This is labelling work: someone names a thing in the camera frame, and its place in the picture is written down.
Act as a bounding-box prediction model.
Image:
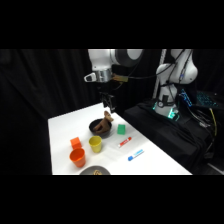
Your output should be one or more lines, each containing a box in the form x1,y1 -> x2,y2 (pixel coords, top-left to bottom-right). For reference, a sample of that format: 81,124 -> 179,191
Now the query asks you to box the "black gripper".
99,92 -> 117,114

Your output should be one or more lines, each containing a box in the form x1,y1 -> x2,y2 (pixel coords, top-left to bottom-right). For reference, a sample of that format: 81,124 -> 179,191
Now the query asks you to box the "red pen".
117,136 -> 133,148

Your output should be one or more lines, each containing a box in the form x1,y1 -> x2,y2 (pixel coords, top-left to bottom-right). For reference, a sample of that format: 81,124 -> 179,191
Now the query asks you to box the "blue pen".
127,148 -> 145,162

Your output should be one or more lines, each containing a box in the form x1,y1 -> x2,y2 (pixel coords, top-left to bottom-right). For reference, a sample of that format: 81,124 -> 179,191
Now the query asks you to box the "brown plush toy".
92,110 -> 115,134

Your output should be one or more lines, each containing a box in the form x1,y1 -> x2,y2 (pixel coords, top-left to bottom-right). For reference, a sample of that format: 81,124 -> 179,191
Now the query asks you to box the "green block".
116,124 -> 127,136

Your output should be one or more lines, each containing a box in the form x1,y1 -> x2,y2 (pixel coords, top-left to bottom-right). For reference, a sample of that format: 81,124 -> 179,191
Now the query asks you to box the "black bowl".
88,118 -> 113,138

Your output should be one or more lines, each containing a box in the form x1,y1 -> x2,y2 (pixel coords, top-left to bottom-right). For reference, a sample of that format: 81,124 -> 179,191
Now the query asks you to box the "yellow cup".
88,135 -> 103,154

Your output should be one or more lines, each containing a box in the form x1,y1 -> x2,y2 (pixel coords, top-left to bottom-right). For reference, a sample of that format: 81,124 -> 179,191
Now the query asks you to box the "orange block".
69,136 -> 83,150

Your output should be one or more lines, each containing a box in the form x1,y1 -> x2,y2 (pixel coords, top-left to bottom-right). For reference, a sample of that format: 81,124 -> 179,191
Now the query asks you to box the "orange cup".
69,147 -> 87,169

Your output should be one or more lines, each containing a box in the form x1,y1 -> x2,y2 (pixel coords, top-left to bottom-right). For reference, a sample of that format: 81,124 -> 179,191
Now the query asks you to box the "black robot stand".
122,99 -> 218,176

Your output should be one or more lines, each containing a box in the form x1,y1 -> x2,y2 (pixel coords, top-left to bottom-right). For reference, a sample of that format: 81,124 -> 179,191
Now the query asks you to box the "grey plate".
79,165 -> 111,176

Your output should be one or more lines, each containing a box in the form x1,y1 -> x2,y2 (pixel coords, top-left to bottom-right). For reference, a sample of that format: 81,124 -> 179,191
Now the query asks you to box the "black curtain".
0,49 -> 224,176

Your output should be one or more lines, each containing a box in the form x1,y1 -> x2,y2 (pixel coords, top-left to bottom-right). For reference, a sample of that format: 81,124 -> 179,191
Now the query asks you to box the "backlit keyboard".
195,90 -> 220,108

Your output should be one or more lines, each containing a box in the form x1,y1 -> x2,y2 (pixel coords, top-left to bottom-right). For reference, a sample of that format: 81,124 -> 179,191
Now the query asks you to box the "yellow cable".
208,107 -> 218,137

